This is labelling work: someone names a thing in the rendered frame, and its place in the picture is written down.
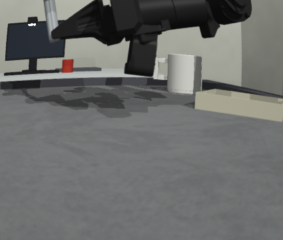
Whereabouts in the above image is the cream open tray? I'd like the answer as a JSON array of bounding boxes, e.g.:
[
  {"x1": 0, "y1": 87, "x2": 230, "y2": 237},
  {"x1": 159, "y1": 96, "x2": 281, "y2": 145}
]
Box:
[{"x1": 195, "y1": 89, "x2": 283, "y2": 122}]

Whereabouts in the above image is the grey mug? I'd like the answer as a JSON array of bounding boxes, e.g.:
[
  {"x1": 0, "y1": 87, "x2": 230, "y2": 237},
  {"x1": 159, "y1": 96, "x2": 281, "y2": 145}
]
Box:
[{"x1": 153, "y1": 54, "x2": 202, "y2": 95}]

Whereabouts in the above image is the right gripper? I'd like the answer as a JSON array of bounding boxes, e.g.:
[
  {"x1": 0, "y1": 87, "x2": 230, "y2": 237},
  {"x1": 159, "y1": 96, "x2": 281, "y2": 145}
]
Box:
[{"x1": 51, "y1": 0, "x2": 176, "y2": 46}]

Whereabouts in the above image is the grey metal cylinder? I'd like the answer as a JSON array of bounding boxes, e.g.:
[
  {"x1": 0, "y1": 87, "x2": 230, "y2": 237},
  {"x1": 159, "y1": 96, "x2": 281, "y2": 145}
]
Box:
[{"x1": 43, "y1": 0, "x2": 60, "y2": 43}]

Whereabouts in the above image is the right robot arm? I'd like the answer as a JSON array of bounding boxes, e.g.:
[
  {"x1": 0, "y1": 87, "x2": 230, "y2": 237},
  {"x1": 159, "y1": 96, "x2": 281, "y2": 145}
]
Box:
[{"x1": 124, "y1": 0, "x2": 252, "y2": 77}]

